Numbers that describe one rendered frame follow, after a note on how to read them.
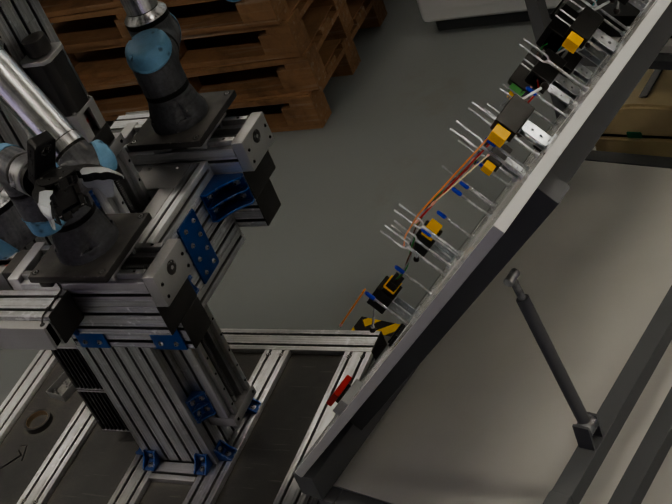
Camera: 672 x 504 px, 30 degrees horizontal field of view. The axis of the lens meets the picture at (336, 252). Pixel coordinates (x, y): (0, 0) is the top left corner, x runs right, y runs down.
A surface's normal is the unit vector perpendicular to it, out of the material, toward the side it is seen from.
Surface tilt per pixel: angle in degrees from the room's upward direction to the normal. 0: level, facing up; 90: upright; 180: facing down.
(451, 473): 0
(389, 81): 0
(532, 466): 0
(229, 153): 90
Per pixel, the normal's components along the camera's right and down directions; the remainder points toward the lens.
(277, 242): -0.33, -0.75
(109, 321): -0.34, 0.66
